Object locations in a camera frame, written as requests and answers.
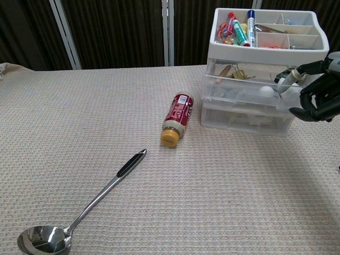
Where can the white plastic drawer organizer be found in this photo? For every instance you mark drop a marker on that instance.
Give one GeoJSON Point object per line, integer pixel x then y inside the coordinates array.
{"type": "Point", "coordinates": [265, 54]}

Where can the wooden stick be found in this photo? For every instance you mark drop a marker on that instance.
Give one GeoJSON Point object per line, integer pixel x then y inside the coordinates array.
{"type": "Point", "coordinates": [223, 74]}

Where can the clear plastic drawer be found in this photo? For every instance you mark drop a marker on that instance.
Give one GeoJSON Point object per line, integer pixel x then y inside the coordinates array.
{"type": "Point", "coordinates": [225, 93]}

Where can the stainless steel ladle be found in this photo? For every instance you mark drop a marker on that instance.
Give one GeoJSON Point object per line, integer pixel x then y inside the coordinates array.
{"type": "Point", "coordinates": [93, 200]}

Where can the black folding screen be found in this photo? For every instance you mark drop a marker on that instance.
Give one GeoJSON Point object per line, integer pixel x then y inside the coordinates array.
{"type": "Point", "coordinates": [114, 32]}

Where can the red sauce bottle yellow cap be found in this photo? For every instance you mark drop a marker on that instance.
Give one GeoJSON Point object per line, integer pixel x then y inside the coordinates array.
{"type": "Point", "coordinates": [179, 110]}

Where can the colourful candy bag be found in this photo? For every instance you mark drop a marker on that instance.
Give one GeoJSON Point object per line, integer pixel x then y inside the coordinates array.
{"type": "Point", "coordinates": [225, 32]}

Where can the green marker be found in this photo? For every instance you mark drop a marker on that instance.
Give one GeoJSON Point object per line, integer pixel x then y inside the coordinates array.
{"type": "Point", "coordinates": [242, 33]}

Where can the beige woven tablecloth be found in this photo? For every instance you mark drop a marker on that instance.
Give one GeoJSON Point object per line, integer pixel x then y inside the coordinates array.
{"type": "Point", "coordinates": [159, 199]}

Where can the white ping pong ball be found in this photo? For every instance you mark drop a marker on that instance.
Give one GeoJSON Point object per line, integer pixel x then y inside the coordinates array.
{"type": "Point", "coordinates": [266, 92]}

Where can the blue capped marker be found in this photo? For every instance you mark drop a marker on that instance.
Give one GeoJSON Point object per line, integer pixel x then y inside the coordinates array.
{"type": "Point", "coordinates": [251, 26]}

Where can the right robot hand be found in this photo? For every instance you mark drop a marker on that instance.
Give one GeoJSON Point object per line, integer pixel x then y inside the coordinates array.
{"type": "Point", "coordinates": [321, 90]}

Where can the yellow binder clip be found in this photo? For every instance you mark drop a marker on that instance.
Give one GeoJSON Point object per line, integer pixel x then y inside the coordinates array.
{"type": "Point", "coordinates": [239, 74]}

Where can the red capped marker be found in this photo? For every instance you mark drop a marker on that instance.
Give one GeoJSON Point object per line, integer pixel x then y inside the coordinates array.
{"type": "Point", "coordinates": [231, 16]}

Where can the clear bottom drawer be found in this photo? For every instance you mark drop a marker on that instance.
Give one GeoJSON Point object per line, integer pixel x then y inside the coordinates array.
{"type": "Point", "coordinates": [239, 120]}

